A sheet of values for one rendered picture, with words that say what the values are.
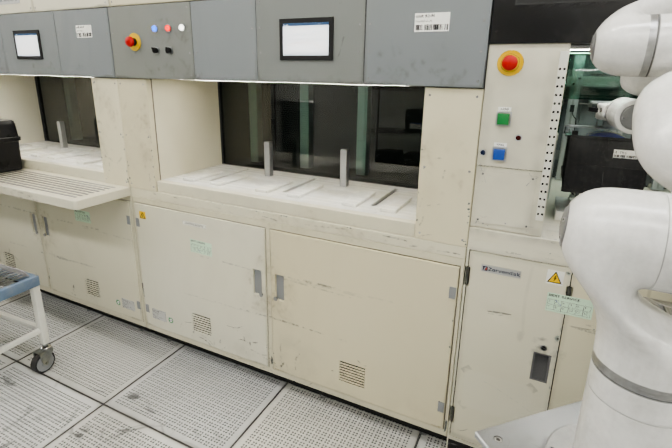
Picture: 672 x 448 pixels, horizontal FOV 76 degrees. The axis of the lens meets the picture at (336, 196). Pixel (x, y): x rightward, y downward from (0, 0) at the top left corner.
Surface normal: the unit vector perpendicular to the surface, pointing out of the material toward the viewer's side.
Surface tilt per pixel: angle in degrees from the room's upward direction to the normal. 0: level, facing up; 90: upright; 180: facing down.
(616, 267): 94
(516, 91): 90
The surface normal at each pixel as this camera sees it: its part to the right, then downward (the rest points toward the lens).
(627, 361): -0.86, 0.12
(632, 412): -0.68, 0.19
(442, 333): -0.44, 0.24
